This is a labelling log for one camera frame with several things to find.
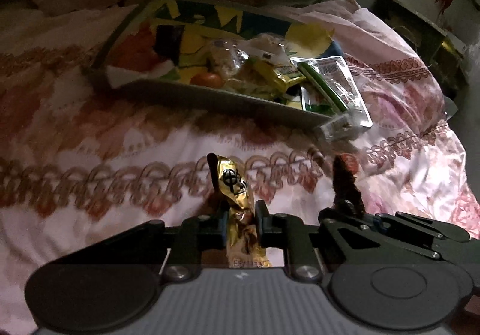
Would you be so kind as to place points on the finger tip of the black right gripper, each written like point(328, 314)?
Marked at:
point(348, 200)

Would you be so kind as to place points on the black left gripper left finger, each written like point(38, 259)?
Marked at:
point(200, 241)

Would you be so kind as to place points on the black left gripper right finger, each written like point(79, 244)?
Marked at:
point(293, 237)

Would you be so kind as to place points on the gold foil snack packet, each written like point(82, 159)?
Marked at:
point(242, 246)

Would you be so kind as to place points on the clear packet with green snack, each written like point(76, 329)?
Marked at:
point(332, 92)

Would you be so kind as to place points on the pink floral bedspread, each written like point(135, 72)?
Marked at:
point(77, 168)

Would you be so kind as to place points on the yellow candy bar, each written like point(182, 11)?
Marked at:
point(281, 77)

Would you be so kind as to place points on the orange round fruit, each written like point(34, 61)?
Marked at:
point(207, 79)

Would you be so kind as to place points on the dark wooden desk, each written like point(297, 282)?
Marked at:
point(431, 43)

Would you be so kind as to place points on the clear wrapped cereal bar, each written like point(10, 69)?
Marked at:
point(226, 58)

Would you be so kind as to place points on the colourful patterned snack tray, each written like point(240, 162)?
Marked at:
point(157, 49)

